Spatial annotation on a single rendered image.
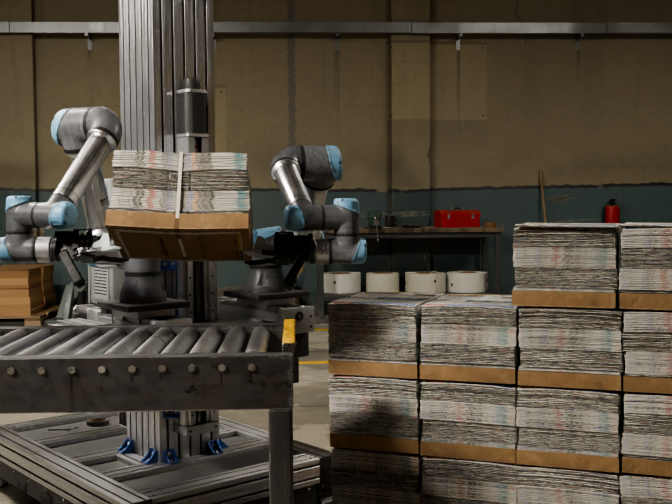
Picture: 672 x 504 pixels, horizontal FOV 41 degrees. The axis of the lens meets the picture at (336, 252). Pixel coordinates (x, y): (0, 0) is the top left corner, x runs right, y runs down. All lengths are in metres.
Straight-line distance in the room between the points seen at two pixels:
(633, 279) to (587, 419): 0.41
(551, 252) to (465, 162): 6.90
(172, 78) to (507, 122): 6.66
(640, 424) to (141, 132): 1.90
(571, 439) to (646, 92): 7.63
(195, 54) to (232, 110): 6.08
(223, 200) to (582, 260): 1.01
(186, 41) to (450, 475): 1.72
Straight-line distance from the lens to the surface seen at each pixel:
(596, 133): 9.86
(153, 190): 2.50
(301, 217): 2.58
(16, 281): 8.65
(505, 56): 9.69
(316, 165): 2.93
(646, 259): 2.61
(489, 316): 2.66
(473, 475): 2.77
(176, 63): 3.26
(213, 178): 2.49
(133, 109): 3.33
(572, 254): 2.62
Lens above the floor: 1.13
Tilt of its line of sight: 3 degrees down
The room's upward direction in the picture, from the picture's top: straight up
